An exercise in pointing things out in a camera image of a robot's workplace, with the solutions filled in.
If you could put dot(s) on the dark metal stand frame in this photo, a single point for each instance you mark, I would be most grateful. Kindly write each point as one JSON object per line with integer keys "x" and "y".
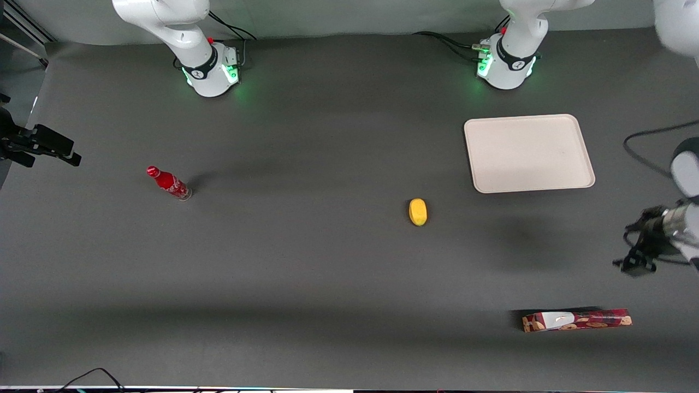
{"x": 24, "y": 30}

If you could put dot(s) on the yellow lemon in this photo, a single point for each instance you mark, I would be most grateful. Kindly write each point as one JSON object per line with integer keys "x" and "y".
{"x": 418, "y": 212}

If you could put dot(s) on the red tartan cookie box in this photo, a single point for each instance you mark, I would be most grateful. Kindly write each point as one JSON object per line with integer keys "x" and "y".
{"x": 579, "y": 320}

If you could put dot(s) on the beige plastic tray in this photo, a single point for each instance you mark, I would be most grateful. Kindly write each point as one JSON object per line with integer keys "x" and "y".
{"x": 527, "y": 153}

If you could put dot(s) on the red cola bottle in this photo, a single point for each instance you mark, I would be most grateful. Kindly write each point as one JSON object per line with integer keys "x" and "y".
{"x": 169, "y": 183}

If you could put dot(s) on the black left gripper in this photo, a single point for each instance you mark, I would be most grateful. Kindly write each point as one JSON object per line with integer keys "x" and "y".
{"x": 649, "y": 231}

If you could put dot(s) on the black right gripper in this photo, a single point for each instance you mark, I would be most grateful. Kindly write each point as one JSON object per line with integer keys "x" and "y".
{"x": 22, "y": 140}

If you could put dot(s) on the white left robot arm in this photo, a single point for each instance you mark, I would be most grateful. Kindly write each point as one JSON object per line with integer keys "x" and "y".
{"x": 510, "y": 60}

